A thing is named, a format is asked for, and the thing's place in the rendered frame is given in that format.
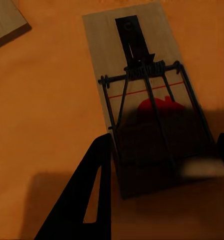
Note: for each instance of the cabinet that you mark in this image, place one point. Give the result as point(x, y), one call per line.
point(50, 114)

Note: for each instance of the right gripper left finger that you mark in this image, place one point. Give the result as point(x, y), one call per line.
point(65, 221)

